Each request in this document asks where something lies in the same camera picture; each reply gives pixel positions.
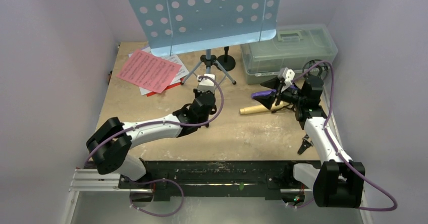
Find black pliers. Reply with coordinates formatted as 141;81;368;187
297;134;313;155

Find translucent green storage box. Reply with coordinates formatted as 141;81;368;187
240;24;338;85

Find pink sheet music page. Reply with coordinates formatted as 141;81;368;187
117;50;181;93

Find cream recorder flute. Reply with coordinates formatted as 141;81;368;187
239;101;287;115

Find black mounting rail base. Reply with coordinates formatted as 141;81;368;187
83;160;322;203

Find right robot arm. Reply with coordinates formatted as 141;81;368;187
253;75;365;208

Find purple microphone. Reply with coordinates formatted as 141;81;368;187
251;85;298;99

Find red folder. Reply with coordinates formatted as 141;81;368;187
145;78;185;97

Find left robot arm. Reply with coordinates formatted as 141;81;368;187
86;91;217;188

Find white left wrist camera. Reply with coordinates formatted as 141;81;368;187
196;73;216;93

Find black tripod microphone stand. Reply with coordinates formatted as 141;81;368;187
276;60;331;116

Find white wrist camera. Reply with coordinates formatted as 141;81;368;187
196;73;216;93
278;67;295;92

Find light blue music stand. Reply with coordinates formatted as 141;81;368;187
120;0;284;87

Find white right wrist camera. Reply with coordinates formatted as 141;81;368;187
278;67;295;92

